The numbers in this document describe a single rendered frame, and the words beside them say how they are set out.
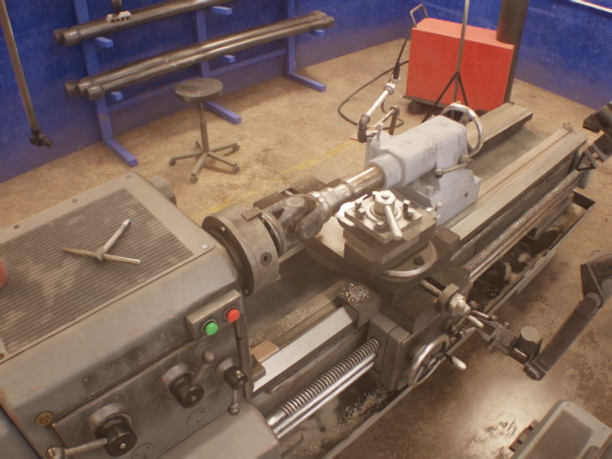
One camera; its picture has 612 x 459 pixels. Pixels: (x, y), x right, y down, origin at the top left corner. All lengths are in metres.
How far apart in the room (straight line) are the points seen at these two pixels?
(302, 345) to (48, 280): 0.77
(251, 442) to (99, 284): 0.61
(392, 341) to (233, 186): 2.29
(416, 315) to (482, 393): 1.04
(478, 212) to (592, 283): 0.87
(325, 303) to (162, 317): 0.74
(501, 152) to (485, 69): 1.71
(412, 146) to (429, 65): 2.77
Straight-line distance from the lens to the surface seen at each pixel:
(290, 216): 1.49
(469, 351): 2.72
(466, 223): 2.06
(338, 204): 1.62
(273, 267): 1.41
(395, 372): 1.77
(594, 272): 1.35
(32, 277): 1.17
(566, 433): 2.27
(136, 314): 1.05
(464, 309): 1.66
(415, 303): 1.65
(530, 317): 2.99
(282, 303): 1.82
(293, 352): 1.54
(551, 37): 5.77
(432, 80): 4.61
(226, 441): 1.41
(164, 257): 1.11
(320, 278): 1.92
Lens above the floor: 2.06
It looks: 39 degrees down
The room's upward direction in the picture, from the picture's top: straight up
